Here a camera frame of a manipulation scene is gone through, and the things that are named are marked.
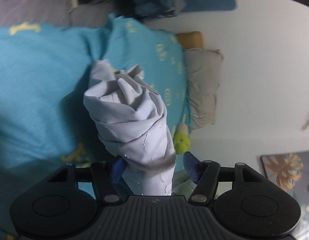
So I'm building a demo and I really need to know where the white grey garment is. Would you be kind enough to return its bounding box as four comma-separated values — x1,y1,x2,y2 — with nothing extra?
84,59,176,196

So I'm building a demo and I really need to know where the green lion fleece blanket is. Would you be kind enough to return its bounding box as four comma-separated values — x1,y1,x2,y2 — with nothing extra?
172,170,196,199

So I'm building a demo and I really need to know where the green plush toy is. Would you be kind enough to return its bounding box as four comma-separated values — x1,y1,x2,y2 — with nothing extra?
173,123,190,155

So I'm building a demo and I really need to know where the grey pillow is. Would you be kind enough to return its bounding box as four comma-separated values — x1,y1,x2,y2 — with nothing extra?
183,48,223,129

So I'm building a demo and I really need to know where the teal patterned bed sheet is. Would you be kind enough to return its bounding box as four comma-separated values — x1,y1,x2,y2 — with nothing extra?
0,14,191,239

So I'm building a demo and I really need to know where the tan headboard cushion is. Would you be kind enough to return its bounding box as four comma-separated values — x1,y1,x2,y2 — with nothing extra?
176,31,204,49

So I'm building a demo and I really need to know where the floral wall painting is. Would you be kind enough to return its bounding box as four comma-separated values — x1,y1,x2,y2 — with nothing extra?
260,151,309,239

